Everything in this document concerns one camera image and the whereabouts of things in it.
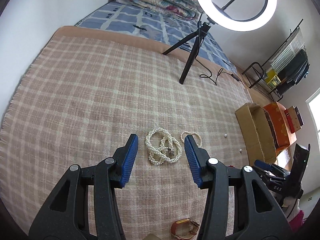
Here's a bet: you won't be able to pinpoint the black clothes rack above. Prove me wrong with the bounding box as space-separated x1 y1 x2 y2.
242 23 307 102

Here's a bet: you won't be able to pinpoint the thick twisted pearl necklace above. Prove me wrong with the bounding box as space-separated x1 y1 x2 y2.
145 127 183 166

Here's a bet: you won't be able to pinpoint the striped hanging towel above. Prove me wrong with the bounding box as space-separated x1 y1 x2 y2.
269 27 305 74

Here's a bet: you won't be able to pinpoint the yellow box on rack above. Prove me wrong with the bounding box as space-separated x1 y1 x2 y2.
265 69 280 88

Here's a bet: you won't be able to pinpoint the dark hanging clothes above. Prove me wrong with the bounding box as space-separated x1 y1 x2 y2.
276 49 310 96

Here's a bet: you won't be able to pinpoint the black power cable with remote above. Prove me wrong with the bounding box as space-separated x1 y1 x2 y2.
197 12 245 86

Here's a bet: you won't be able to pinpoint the blue patterned bed sheet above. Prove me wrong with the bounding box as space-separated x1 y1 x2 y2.
75 1 236 73

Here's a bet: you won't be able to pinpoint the orange covered low table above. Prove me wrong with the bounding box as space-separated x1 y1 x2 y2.
264 102 297 154

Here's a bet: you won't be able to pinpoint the brown cardboard box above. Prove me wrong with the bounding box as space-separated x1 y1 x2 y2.
235 102 278 165

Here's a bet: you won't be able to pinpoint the white ring light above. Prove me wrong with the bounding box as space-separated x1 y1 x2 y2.
197 0 278 32

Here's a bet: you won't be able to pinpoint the window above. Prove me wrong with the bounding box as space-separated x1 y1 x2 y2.
306 88 320 137

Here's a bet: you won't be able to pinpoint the brown leather wristwatch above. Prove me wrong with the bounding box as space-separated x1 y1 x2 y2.
170 218 200 240

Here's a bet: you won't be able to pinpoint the pink sleeve forearm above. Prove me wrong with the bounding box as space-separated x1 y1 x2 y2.
288 210 304 232

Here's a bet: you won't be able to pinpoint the thin pearl necklace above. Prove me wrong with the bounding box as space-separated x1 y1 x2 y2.
179 130 203 148

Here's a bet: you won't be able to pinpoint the pink plaid blanket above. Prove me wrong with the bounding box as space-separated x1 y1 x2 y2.
1 27 251 239

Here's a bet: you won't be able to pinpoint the red and tan boxes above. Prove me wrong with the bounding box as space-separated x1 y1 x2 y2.
284 106 304 133

